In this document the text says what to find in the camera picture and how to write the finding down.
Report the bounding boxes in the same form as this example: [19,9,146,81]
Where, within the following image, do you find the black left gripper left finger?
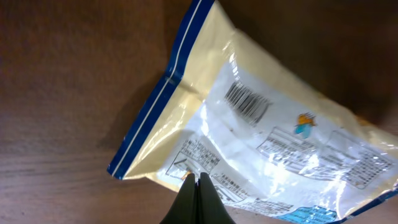
[160,174,197,224]

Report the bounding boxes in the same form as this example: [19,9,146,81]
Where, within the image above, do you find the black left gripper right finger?
[197,172,235,224]

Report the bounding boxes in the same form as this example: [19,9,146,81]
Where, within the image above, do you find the yellow chip bag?
[108,0,397,223]

